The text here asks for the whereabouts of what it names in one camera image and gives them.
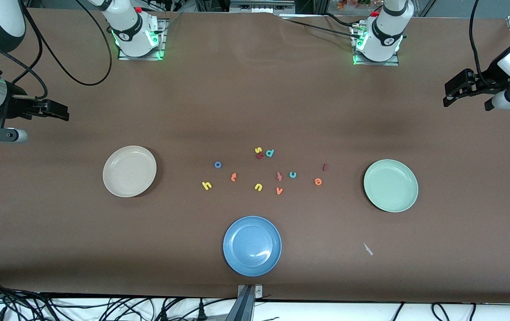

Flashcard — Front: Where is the beige brown plastic plate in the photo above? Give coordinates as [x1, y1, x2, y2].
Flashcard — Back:
[102, 145, 157, 198]

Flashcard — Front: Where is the light green plastic plate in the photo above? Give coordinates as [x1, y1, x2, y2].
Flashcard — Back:
[363, 159, 419, 213]

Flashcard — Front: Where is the brown paper table cover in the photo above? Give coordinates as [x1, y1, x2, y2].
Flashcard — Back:
[0, 7, 510, 305]

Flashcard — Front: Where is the orange leafy object cluster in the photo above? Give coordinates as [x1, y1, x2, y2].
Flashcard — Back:
[337, 0, 372, 10]

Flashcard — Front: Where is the grey metal box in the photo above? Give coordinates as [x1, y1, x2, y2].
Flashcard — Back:
[229, 0, 296, 14]

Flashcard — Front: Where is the blue plastic plate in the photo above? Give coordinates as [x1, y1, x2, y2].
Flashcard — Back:
[223, 216, 282, 277]

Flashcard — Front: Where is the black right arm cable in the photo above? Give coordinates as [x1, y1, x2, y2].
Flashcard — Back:
[0, 0, 114, 101]

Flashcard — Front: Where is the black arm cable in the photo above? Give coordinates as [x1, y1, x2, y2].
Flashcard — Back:
[0, 0, 114, 101]
[469, 0, 492, 86]

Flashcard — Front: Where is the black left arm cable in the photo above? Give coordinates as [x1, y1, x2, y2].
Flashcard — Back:
[469, 0, 492, 86]

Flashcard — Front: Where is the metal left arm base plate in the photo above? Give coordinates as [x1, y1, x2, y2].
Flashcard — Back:
[352, 25, 400, 67]

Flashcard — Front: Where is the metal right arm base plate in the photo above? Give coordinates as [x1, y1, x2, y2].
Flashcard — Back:
[118, 19, 167, 61]

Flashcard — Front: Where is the black table cable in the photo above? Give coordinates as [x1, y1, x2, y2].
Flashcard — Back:
[322, 12, 359, 27]
[279, 17, 362, 41]

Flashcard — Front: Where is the long black floor cable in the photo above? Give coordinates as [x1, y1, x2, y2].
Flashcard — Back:
[0, 277, 59, 321]

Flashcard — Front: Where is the looped black floor cable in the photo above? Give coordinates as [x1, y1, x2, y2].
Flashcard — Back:
[431, 303, 453, 321]

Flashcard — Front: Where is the grey aluminium mount pole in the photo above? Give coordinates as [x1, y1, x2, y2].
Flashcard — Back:
[225, 285, 255, 321]

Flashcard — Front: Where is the grey metal mount bracket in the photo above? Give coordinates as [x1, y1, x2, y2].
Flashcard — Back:
[237, 284, 263, 298]

